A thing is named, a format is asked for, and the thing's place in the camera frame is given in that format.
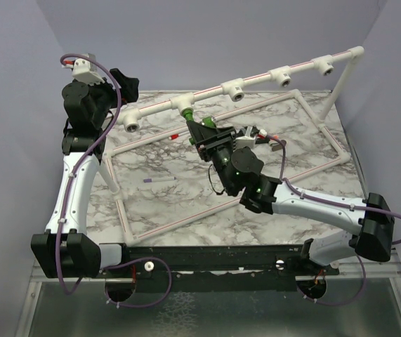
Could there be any white PVC pipe rack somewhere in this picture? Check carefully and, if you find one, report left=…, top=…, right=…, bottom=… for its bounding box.
left=104, top=46, right=364, bottom=245

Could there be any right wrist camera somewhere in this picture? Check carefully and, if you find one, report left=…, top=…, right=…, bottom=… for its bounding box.
left=235, top=126, right=267, bottom=150

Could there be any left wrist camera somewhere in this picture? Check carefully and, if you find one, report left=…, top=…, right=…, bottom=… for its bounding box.
left=62, top=58, right=104, bottom=86

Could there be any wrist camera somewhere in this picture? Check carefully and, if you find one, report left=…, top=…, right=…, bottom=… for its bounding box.
left=235, top=126, right=267, bottom=150
left=62, top=58, right=104, bottom=86

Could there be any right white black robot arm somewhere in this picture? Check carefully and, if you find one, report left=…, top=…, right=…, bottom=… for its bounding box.
left=186, top=120, right=395, bottom=275

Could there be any brown metal lever piece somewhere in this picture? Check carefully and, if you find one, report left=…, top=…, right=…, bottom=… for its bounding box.
left=270, top=140, right=287, bottom=152

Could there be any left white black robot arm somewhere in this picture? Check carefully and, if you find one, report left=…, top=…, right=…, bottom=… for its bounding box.
left=31, top=68, right=139, bottom=278

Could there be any purple capped white pen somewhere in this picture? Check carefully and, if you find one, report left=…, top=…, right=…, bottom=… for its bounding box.
left=143, top=176, right=176, bottom=183

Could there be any green plastic water faucet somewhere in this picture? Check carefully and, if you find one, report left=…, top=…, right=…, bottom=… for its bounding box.
left=181, top=108, right=216, bottom=145

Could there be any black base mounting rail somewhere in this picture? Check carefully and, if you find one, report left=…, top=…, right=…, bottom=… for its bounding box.
left=91, top=242, right=341, bottom=294

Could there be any red capped white pen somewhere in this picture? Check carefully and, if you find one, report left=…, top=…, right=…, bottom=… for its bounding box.
left=168, top=131, right=188, bottom=140

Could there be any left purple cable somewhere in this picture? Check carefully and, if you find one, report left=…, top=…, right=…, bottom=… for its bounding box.
left=54, top=53, right=124, bottom=296

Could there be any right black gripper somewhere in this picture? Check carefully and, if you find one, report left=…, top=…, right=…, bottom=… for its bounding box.
left=185, top=123, right=236, bottom=195

